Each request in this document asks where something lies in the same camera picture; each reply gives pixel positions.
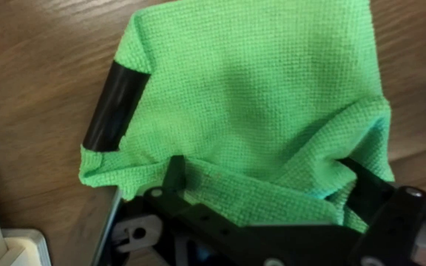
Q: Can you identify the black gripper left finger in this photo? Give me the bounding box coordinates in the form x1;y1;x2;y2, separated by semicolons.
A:
141;154;233;238

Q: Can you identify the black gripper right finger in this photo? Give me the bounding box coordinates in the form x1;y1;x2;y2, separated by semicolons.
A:
338;157;426;266

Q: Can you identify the green microfibre cloth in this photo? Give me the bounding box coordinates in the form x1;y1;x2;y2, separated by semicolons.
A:
76;0;396;235

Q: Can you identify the black tape strip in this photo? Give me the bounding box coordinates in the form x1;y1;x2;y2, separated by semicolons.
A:
81;59;153;154

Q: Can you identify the white box edge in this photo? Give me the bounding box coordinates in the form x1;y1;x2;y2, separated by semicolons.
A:
0;161;53;266

